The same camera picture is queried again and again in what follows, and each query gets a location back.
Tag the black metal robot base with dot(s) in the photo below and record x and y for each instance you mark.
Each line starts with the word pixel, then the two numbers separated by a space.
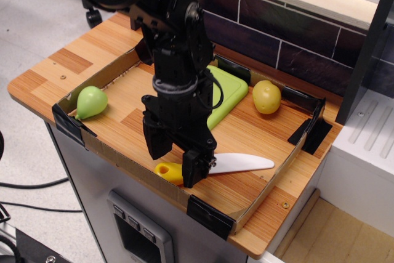
pixel 17 246

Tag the yellow-handled white toy knife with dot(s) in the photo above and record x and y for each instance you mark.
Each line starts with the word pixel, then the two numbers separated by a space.
pixel 225 162

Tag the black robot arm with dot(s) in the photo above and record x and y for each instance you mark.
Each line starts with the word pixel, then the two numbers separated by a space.
pixel 176 44

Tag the green plastic cutting board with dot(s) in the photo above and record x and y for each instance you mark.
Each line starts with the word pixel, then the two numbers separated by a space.
pixel 233 90

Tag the grey toy oven front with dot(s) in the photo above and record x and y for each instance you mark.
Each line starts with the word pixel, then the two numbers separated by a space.
pixel 143 238

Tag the green toy pear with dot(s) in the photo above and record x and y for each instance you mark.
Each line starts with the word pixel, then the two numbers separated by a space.
pixel 91 101

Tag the yellow toy potato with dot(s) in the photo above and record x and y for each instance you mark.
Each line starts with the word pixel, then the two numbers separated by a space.
pixel 266 97

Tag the cardboard fence with black tape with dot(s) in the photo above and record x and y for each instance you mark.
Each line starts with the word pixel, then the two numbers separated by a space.
pixel 236 206

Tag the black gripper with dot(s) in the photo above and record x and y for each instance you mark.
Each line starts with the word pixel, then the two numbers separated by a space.
pixel 178 115

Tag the dark vertical post right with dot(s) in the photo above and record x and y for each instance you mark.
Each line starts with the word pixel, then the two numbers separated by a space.
pixel 368 59

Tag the white toy sink counter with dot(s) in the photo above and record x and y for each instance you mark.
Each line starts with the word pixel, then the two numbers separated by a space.
pixel 358 172

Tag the black office chair base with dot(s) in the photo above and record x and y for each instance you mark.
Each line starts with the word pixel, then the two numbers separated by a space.
pixel 93 16

